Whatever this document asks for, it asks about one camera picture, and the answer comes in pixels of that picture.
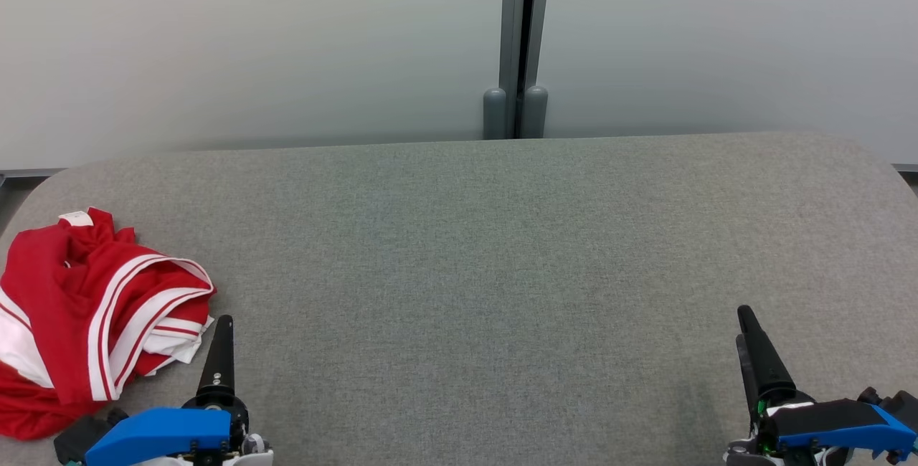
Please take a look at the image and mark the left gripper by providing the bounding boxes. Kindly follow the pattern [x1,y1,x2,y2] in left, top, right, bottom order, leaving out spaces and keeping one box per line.
[183,315,270,457]

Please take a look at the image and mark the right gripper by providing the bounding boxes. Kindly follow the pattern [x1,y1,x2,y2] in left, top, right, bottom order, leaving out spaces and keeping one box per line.
[736,305,815,445]

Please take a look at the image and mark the red shorts with white hem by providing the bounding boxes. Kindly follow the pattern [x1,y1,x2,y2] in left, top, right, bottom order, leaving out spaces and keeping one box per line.
[0,208,216,442]

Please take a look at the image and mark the grey rounded partition foot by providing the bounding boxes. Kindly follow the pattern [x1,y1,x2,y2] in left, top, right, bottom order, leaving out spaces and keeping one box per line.
[521,86,549,139]
[483,87,507,141]

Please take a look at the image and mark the left blue camera mount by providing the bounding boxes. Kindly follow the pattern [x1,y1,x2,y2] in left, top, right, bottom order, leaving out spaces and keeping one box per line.
[85,407,232,466]

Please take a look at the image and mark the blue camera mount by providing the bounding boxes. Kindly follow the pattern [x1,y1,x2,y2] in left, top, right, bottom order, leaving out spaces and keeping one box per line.
[771,399,918,456]
[85,407,232,466]

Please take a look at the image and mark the right blue camera mount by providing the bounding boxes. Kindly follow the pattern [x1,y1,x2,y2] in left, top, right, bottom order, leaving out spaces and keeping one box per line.
[771,399,918,456]

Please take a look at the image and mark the grey partition post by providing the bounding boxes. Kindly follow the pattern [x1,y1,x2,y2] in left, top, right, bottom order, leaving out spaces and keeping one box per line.
[500,0,553,138]

